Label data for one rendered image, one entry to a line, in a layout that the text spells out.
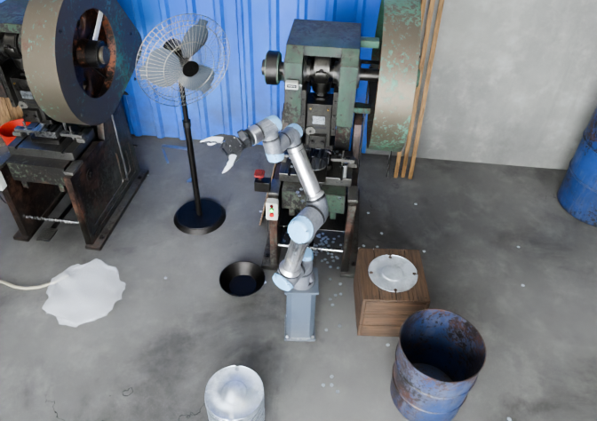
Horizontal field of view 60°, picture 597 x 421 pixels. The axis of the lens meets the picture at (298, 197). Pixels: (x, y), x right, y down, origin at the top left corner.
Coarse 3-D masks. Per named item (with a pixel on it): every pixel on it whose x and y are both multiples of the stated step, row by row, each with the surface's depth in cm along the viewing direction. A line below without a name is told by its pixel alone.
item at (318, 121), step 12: (312, 96) 296; (324, 96) 293; (312, 108) 292; (324, 108) 291; (312, 120) 297; (324, 120) 295; (312, 132) 301; (324, 132) 301; (312, 144) 304; (324, 144) 303
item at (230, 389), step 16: (224, 368) 263; (240, 368) 264; (208, 384) 257; (224, 384) 257; (240, 384) 257; (256, 384) 257; (208, 400) 250; (224, 400) 250; (240, 400) 250; (256, 400) 251; (224, 416) 244; (240, 416) 245
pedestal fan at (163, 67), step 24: (192, 24) 281; (216, 24) 293; (168, 48) 291; (192, 48) 294; (216, 48) 306; (144, 72) 286; (168, 72) 293; (192, 72) 295; (168, 96) 308; (192, 144) 344; (192, 168) 355; (192, 216) 383; (216, 216) 384
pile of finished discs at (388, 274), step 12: (372, 264) 308; (384, 264) 308; (396, 264) 308; (408, 264) 308; (372, 276) 300; (384, 276) 300; (396, 276) 300; (408, 276) 301; (384, 288) 294; (396, 288) 294; (408, 288) 294
